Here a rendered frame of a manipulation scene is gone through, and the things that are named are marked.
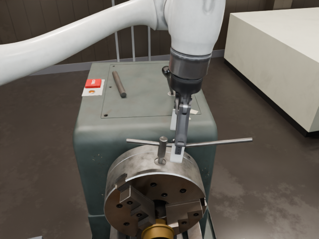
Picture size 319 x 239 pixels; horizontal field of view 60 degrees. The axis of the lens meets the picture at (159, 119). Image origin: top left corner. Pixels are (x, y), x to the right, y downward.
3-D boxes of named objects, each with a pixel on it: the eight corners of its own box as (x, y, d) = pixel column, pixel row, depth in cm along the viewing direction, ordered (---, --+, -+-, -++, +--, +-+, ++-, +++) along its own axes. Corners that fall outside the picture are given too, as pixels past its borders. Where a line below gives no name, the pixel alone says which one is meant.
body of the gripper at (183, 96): (205, 82, 60) (198, 117, 65) (201, 66, 67) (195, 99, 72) (171, 78, 60) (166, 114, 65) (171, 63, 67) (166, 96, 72)
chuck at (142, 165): (106, 216, 99) (105, 150, 81) (192, 216, 102) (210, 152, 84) (104, 240, 91) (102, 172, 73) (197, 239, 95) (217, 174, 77)
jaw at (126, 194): (143, 200, 86) (116, 181, 80) (155, 193, 84) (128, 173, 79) (144, 233, 77) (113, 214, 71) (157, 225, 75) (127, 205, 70)
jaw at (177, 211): (164, 195, 85) (201, 188, 85) (166, 205, 88) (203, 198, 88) (167, 226, 76) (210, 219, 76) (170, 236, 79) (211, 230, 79)
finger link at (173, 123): (173, 110, 77) (173, 108, 77) (170, 130, 81) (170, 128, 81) (183, 111, 77) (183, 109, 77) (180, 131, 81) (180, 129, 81)
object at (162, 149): (154, 171, 80) (159, 140, 73) (155, 166, 82) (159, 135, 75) (162, 172, 80) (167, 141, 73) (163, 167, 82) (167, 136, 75)
